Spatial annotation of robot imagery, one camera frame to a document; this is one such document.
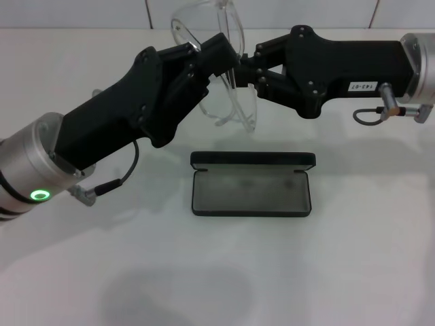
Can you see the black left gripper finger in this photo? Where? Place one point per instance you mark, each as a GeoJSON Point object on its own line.
{"type": "Point", "coordinates": [219, 54]}
{"type": "Point", "coordinates": [195, 76]}

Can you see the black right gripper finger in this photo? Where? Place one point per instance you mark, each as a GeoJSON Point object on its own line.
{"type": "Point", "coordinates": [272, 85]}
{"type": "Point", "coordinates": [272, 47]}

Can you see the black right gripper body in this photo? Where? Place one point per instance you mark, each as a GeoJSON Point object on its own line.
{"type": "Point", "coordinates": [340, 68]}

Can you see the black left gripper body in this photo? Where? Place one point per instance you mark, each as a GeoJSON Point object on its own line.
{"type": "Point", "coordinates": [108, 115]}

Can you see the clear transparent glasses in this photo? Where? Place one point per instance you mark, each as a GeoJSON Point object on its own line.
{"type": "Point", "coordinates": [190, 20]}

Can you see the black glasses case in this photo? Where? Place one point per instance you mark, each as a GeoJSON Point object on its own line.
{"type": "Point", "coordinates": [251, 197]}

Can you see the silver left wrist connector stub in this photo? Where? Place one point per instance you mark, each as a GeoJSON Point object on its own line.
{"type": "Point", "coordinates": [96, 92]}

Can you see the silver wrist connector stub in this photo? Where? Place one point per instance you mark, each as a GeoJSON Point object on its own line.
{"type": "Point", "coordinates": [388, 96]}
{"type": "Point", "coordinates": [96, 92]}

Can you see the silver right wrist connector stub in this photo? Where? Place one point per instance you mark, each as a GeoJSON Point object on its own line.
{"type": "Point", "coordinates": [388, 96]}

